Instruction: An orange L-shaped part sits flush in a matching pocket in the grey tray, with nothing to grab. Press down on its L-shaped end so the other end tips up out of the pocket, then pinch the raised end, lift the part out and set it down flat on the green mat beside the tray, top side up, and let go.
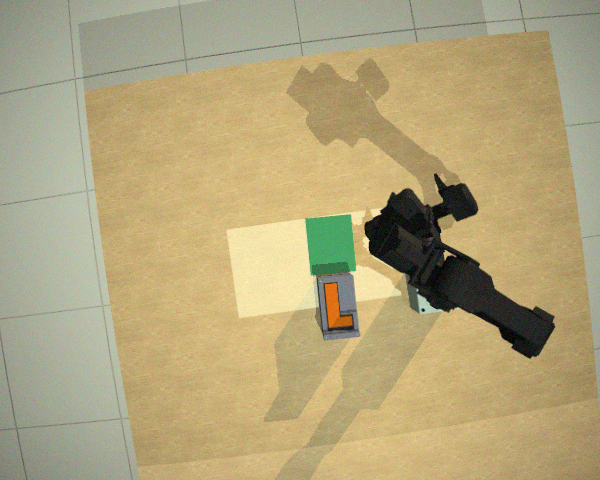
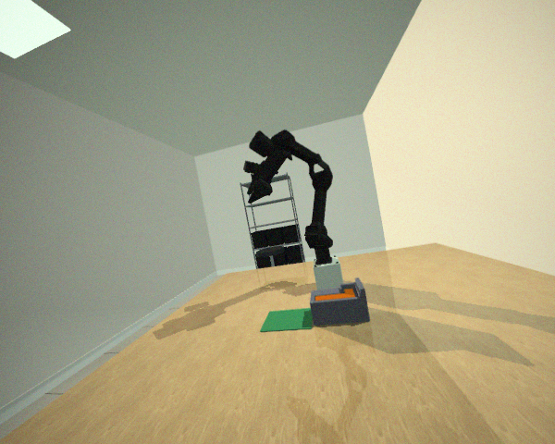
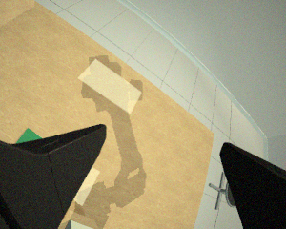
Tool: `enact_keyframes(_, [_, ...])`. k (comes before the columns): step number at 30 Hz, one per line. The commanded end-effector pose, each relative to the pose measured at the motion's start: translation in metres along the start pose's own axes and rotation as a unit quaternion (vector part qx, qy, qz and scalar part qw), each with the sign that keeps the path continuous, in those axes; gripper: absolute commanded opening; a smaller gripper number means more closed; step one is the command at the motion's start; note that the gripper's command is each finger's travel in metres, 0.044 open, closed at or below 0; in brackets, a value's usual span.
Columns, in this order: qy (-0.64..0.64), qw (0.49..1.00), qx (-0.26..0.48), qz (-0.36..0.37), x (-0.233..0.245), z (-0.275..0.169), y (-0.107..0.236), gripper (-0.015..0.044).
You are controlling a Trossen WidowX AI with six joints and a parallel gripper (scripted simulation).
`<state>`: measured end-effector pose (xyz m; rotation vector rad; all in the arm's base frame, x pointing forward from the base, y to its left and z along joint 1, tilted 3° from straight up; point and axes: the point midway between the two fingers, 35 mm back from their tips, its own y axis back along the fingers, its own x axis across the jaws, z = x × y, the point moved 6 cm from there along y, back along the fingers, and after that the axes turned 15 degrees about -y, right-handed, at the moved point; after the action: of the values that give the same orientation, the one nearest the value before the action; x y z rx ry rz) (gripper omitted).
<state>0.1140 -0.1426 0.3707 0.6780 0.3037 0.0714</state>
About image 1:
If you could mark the orange l-shaped part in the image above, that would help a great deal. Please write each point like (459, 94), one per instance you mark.
(332, 305)

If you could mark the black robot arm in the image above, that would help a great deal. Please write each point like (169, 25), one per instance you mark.
(457, 282)

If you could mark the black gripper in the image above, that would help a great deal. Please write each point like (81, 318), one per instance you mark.
(457, 200)

